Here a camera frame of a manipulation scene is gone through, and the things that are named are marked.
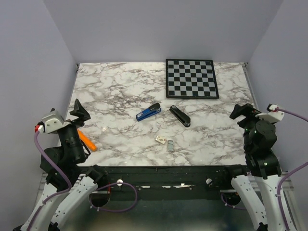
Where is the blue and black stapler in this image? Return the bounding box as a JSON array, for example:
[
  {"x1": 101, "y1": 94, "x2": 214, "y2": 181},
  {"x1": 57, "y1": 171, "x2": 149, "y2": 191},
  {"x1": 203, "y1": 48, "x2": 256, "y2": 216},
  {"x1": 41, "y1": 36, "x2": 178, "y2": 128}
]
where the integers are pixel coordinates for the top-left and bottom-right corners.
[{"x1": 136, "y1": 103, "x2": 161, "y2": 122}]

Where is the staple tray with staples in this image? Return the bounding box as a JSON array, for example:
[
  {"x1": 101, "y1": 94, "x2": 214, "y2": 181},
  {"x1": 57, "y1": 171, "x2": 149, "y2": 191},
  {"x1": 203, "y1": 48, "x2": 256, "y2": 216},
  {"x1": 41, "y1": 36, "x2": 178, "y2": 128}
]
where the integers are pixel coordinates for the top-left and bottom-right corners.
[{"x1": 167, "y1": 140, "x2": 174, "y2": 152}]

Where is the white staple box sleeve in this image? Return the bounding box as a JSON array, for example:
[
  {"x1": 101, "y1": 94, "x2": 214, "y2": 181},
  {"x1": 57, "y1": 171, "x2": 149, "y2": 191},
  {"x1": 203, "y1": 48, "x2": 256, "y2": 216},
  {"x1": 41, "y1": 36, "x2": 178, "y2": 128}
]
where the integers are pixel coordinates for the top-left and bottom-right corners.
[{"x1": 155, "y1": 136, "x2": 167, "y2": 144}]

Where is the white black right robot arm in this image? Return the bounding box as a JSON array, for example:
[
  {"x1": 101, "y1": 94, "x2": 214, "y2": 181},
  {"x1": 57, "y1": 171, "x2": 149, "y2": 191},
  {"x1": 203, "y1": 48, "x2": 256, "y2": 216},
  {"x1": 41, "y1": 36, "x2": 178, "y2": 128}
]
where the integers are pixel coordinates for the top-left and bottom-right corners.
[{"x1": 221, "y1": 103, "x2": 308, "y2": 231}]

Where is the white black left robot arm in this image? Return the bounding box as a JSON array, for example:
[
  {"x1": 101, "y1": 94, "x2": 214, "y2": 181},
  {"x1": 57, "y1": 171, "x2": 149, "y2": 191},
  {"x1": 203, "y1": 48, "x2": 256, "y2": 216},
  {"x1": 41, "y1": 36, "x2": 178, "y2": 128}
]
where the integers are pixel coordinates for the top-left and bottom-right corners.
[{"x1": 15, "y1": 99, "x2": 108, "y2": 231}]

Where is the orange toy microphone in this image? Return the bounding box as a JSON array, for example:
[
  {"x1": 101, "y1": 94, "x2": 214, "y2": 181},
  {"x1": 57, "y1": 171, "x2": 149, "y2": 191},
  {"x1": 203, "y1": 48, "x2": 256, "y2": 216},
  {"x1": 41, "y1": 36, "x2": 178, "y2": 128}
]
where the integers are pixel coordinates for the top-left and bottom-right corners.
[{"x1": 77, "y1": 130, "x2": 97, "y2": 152}]

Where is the black and grey chessboard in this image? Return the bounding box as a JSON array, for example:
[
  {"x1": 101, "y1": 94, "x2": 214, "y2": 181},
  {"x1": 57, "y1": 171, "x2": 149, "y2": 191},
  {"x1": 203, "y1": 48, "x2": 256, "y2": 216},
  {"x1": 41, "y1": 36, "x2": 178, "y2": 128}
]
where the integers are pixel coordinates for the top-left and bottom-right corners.
[{"x1": 166, "y1": 59, "x2": 219, "y2": 100}]

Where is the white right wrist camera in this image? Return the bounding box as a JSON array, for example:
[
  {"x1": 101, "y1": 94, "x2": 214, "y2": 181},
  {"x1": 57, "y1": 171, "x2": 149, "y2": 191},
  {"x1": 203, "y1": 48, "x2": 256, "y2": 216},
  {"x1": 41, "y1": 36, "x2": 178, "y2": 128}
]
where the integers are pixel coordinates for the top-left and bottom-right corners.
[{"x1": 255, "y1": 104, "x2": 285, "y2": 124}]

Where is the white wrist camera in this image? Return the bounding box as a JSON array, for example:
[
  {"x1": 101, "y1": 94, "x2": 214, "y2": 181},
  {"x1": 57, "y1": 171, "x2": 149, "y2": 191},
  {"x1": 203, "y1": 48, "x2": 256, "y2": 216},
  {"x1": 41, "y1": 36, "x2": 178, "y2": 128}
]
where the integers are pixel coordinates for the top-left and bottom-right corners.
[
  {"x1": 255, "y1": 104, "x2": 285, "y2": 124},
  {"x1": 34, "y1": 108, "x2": 71, "y2": 134}
]

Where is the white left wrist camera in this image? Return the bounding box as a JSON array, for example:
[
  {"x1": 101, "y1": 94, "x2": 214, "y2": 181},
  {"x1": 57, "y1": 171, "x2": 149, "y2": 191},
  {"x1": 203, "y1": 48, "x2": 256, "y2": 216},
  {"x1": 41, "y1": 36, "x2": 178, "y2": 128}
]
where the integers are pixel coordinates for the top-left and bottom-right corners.
[{"x1": 34, "y1": 108, "x2": 71, "y2": 134}]

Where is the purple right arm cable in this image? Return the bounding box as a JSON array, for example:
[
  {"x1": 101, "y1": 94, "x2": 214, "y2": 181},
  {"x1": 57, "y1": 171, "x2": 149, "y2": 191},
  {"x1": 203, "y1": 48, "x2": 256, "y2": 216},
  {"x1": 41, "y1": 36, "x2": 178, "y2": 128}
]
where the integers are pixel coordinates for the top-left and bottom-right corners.
[{"x1": 221, "y1": 108, "x2": 308, "y2": 231}]

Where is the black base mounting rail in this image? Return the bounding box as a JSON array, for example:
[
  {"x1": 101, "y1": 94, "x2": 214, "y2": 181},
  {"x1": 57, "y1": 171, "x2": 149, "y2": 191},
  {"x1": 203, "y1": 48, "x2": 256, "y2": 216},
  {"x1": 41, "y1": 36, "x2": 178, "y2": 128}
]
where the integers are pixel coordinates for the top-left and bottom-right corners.
[{"x1": 79, "y1": 165, "x2": 248, "y2": 202}]

